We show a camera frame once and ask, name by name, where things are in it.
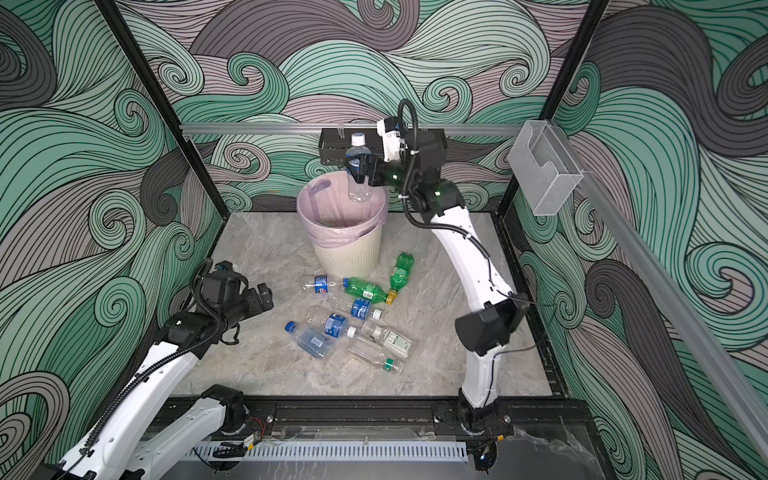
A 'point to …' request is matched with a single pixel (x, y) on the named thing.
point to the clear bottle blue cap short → (311, 340)
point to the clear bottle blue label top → (321, 284)
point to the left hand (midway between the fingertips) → (257, 293)
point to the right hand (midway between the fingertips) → (359, 160)
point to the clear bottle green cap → (371, 352)
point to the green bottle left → (364, 290)
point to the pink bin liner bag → (332, 218)
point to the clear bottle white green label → (393, 341)
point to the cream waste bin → (355, 259)
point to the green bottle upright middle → (399, 275)
